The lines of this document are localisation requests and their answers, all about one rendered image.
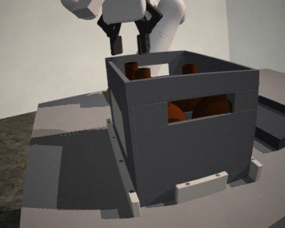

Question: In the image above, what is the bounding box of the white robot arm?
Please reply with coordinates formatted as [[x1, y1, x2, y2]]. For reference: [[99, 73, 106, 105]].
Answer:
[[61, 0, 186, 77]]

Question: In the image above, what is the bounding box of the dark grey crate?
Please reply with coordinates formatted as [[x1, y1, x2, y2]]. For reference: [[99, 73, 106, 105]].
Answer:
[[105, 50, 259, 207]]

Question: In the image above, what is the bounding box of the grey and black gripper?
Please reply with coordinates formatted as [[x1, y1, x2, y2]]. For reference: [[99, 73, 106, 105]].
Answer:
[[97, 0, 163, 56]]

